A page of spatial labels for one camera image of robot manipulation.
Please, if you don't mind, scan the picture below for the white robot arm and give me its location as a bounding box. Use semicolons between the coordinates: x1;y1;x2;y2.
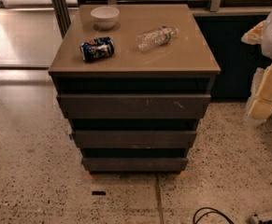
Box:
241;11;272;126

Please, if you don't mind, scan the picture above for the top drawer front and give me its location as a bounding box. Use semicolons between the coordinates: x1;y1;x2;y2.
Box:
57;94;210;119

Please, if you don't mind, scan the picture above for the brown drawer cabinet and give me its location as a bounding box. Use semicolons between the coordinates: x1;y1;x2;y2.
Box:
48;4;222;175

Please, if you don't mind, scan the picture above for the crushed blue soda can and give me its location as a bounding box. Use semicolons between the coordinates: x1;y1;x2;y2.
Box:
79;36;115;62

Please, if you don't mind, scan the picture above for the bottom drawer front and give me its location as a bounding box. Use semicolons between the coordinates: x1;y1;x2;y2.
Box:
81;158;188;172

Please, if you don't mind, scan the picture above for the white ceramic bowl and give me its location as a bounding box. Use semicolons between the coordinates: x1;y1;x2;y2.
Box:
91;6;120;30

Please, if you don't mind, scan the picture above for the drawer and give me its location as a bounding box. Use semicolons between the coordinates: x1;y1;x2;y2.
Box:
72;131;197;148
57;94;210;119
81;158;188;172

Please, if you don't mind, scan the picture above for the grey power strip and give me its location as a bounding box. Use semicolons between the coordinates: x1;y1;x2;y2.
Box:
249;210;272;224

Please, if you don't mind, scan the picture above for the black floor cable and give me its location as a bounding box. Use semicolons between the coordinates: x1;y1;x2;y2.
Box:
193;206;236;224

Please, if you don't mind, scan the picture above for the dark low cabinet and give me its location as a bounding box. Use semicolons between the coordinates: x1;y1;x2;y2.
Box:
195;15;272;99

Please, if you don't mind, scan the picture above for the clear plastic water bottle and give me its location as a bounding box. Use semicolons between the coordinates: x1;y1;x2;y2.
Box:
136;26;179;52

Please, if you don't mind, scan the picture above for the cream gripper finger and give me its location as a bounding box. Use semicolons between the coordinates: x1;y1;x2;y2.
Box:
244;64;272;125
241;21;265;45

